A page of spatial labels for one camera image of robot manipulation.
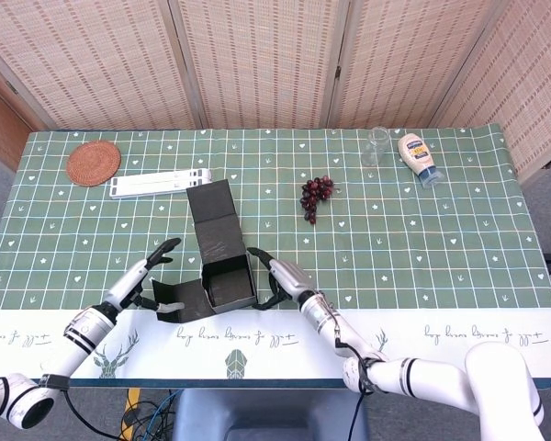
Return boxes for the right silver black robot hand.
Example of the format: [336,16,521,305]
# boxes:
[246,246,314,310]

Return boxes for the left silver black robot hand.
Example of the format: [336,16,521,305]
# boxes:
[103,237,185,314]

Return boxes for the black cardboard folding box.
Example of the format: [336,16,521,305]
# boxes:
[151,179,254,324]

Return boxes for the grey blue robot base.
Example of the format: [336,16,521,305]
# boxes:
[172,388,371,441]

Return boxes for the dark red grape bunch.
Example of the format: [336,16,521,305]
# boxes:
[298,175,339,226]

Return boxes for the white folded laptop stand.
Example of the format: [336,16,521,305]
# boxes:
[109,168,214,200]

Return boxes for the round woven rattan coaster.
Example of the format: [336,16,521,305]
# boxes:
[65,141,122,187]

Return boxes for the green checked white tablecloth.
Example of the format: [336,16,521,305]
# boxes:
[0,123,551,381]

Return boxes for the clear plastic cup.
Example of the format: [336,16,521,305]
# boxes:
[360,127,390,167]

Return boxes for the mayonnaise squeeze bottle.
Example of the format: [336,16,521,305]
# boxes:
[397,131,444,189]

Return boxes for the woven bamboo folding screen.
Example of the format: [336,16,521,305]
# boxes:
[0,0,551,185]

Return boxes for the tangled floor cables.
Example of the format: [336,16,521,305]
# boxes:
[63,388,185,441]

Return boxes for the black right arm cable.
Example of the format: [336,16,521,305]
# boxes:
[332,311,382,441]

